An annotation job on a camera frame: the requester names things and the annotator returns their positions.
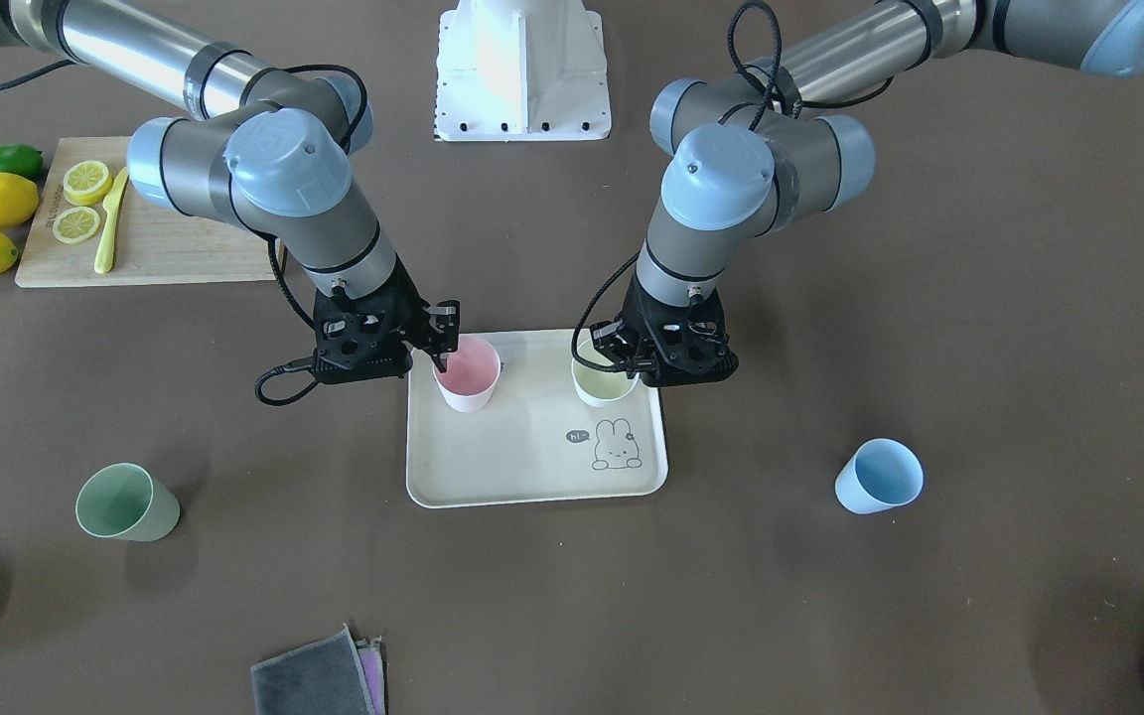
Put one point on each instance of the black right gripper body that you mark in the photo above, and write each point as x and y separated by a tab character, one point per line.
410	303

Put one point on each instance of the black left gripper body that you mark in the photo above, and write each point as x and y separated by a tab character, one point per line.
638	310

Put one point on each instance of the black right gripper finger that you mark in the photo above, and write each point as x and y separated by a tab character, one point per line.
437	331

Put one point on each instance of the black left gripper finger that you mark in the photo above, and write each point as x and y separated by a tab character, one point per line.
619	343

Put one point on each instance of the cream plastic cup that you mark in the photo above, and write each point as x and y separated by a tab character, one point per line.
595	387

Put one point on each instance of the pink plastic cup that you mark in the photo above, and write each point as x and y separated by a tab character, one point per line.
468	377

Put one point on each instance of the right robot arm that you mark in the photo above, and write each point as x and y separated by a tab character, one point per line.
267	150

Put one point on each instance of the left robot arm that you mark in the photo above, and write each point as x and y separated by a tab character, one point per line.
771	144

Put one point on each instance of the beige rabbit tray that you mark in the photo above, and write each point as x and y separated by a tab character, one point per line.
535	440

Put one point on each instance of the wooden cutting board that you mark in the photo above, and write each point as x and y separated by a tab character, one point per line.
153	245

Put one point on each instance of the blue plastic cup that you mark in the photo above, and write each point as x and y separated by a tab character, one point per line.
881	474

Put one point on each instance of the yellow plastic knife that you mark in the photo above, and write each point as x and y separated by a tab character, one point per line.
112	202

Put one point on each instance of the green plastic cup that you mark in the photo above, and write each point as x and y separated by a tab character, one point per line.
125	502

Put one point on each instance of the lemon half slice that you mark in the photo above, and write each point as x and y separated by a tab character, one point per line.
77	224
86	183

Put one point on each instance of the pink folded cloth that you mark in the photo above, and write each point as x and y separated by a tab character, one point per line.
371	658

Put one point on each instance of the grey folded cloth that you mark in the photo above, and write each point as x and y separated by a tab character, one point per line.
324	677

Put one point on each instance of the green lime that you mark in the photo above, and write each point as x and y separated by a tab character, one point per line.
21	160

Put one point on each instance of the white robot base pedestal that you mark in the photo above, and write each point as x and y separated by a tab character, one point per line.
521	71

